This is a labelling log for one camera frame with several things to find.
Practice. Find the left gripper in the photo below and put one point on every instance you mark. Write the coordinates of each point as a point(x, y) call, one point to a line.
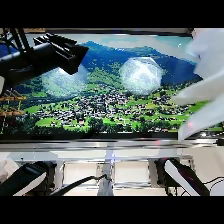
point(68, 55)

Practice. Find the white garment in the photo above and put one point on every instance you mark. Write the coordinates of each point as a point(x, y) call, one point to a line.
point(8, 170)
point(208, 90)

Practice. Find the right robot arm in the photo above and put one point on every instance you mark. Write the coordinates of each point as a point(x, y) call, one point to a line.
point(186, 176)

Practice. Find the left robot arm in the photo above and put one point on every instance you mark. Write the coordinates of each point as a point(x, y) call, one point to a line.
point(23, 63)

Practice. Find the silver frame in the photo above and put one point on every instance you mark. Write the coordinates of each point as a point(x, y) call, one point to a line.
point(106, 190)

